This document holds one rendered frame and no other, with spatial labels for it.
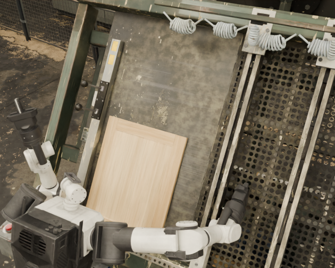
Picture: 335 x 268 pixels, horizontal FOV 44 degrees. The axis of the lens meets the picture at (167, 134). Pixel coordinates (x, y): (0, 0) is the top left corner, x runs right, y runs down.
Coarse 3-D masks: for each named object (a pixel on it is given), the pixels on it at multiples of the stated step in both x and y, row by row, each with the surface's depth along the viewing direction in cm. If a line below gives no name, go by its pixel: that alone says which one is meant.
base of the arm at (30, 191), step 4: (24, 184) 170; (28, 184) 174; (20, 188) 169; (24, 188) 167; (28, 188) 168; (32, 188) 173; (24, 192) 167; (28, 192) 167; (32, 192) 167; (36, 192) 171; (40, 192) 175; (32, 196) 167; (36, 196) 167; (40, 196) 170; (44, 196) 174; (36, 200) 167; (40, 200) 167; (44, 200) 175; (32, 204) 167; (36, 204) 167; (4, 212) 167; (4, 216) 166; (8, 216) 166; (8, 220) 166
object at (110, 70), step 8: (112, 40) 213; (120, 40) 211; (120, 48) 213; (120, 56) 215; (104, 72) 214; (112, 72) 212; (104, 80) 213; (112, 80) 214; (104, 104) 213; (104, 112) 215; (96, 120) 214; (96, 128) 214; (88, 136) 215; (96, 136) 214; (88, 144) 215; (96, 144) 216; (88, 152) 215; (88, 160) 215; (80, 168) 216; (88, 168) 215; (80, 176) 216; (88, 176) 218; (80, 184) 216
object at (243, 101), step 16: (272, 16) 176; (256, 32) 166; (256, 48) 178; (256, 64) 181; (240, 80) 184; (256, 80) 186; (240, 96) 183; (240, 112) 183; (240, 128) 182; (224, 144) 185; (224, 160) 187; (224, 176) 184; (224, 192) 187; (208, 208) 186; (208, 224) 186; (208, 256) 191
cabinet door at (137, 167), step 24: (120, 120) 211; (120, 144) 211; (144, 144) 206; (168, 144) 201; (96, 168) 215; (120, 168) 210; (144, 168) 205; (168, 168) 200; (96, 192) 214; (120, 192) 209; (144, 192) 204; (168, 192) 199; (120, 216) 209; (144, 216) 204
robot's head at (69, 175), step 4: (64, 172) 164; (68, 172) 165; (72, 172) 166; (64, 176) 164; (68, 176) 161; (72, 176) 164; (76, 176) 163; (72, 180) 158; (76, 180) 159; (80, 180) 160
